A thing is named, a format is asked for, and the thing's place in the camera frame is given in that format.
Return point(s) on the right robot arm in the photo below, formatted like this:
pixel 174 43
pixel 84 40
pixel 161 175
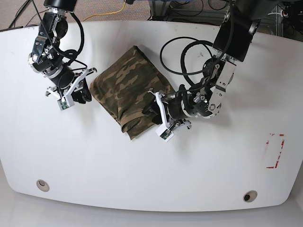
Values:
pixel 61 67

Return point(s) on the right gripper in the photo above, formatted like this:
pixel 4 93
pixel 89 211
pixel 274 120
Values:
pixel 72 84

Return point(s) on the grey metal stand base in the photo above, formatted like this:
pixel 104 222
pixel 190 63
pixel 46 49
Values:
pixel 161 10

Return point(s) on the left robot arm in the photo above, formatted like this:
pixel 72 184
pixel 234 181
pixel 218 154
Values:
pixel 205 97

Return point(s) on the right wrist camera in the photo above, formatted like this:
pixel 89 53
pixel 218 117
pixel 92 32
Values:
pixel 65 102

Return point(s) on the right table cable grommet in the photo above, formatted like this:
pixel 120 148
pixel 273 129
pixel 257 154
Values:
pixel 250 196

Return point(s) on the table cable grommet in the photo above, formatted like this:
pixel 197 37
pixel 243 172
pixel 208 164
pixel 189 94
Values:
pixel 42 185
pixel 250 196

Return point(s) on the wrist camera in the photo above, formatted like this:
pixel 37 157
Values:
pixel 164 132
pixel 65 102

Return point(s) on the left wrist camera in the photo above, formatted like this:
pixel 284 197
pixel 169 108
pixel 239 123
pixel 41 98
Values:
pixel 164 132

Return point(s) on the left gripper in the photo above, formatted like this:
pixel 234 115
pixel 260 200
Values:
pixel 175 113

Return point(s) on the red tape marking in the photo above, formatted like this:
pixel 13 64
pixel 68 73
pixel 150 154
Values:
pixel 273 151

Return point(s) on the camouflage t-shirt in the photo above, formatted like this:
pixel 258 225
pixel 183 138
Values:
pixel 123 90

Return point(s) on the left table cable grommet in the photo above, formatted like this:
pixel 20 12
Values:
pixel 42 185

